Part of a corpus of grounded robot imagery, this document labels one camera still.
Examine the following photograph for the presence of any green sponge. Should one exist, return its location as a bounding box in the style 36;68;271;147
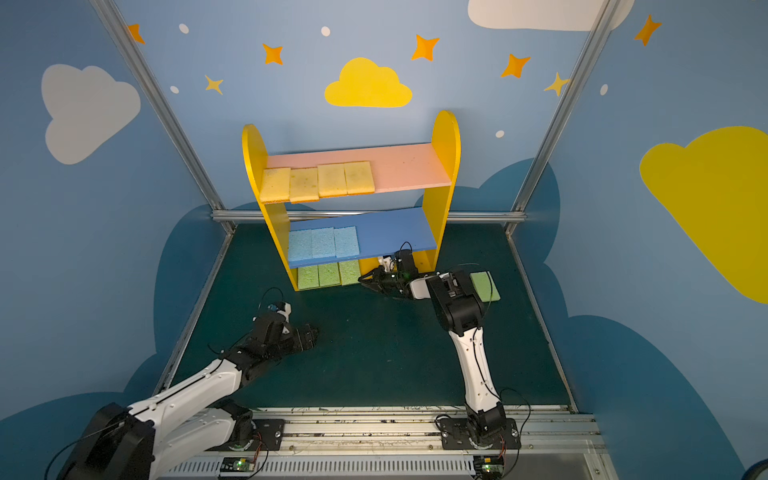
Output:
298;265;320;291
318;263;341;288
338;260;361;286
470;271;501;303

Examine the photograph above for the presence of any blue sponge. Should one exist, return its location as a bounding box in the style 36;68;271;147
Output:
310;228;336;259
288;230;313;263
333;226;360;259

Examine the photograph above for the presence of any yellow sponge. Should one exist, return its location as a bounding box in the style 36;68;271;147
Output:
317;164;348;198
259;168;291;204
344;161;376;195
289;167;320;204

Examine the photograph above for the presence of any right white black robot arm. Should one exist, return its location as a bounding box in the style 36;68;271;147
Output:
358;247;507;446

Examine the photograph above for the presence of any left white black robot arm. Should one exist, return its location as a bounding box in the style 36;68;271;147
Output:
58;304;319;479

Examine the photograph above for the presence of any left green circuit board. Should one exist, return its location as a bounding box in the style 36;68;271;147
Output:
219;457;256;476

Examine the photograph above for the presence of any green circuit board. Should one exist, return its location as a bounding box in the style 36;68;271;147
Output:
472;456;505;480
219;457;256;476

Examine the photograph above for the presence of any right green circuit board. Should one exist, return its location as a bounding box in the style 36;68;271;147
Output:
472;456;505;480

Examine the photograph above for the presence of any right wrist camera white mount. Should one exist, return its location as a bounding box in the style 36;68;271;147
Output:
377;255;397;273

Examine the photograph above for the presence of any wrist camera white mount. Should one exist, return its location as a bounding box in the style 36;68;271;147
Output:
268;301;292;322
377;255;397;273

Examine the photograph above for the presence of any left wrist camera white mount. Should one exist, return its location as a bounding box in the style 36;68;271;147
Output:
268;301;292;322

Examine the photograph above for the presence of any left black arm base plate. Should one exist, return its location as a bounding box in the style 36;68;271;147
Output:
227;419;286;451

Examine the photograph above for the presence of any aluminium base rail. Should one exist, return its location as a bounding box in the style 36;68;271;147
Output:
157;406;618;479

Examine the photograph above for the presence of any rear aluminium frame bar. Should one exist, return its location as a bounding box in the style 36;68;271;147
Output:
211;208;527;225

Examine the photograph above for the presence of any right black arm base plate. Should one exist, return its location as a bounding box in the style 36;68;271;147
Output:
435;415;521;451

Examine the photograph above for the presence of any left aluminium frame post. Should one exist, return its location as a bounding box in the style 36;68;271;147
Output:
90;0;225;213

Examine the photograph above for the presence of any aluminium frame post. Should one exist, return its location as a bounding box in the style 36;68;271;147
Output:
90;0;225;213
505;0;623;240

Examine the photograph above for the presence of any right aluminium frame post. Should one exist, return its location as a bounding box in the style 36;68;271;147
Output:
505;0;623;240

